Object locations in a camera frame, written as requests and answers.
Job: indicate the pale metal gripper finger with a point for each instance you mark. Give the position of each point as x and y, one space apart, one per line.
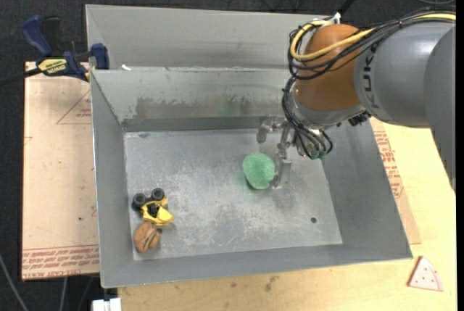
284 169
262 132

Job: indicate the green foam ball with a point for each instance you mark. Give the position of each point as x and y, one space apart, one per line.
258 170

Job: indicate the grey metal bin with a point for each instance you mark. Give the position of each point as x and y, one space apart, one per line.
203 193

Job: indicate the yellow toy car black wheels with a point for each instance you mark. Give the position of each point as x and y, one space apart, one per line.
156 212

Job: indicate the brown walnut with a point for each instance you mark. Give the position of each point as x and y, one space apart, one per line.
146 237

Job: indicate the pink triangular sanding pad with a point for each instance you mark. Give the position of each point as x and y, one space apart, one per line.
425 276

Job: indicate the brown cardboard board red print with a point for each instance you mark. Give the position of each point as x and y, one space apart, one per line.
58 172

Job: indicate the black cylinder on white bracket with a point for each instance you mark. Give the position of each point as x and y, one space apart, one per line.
359 119

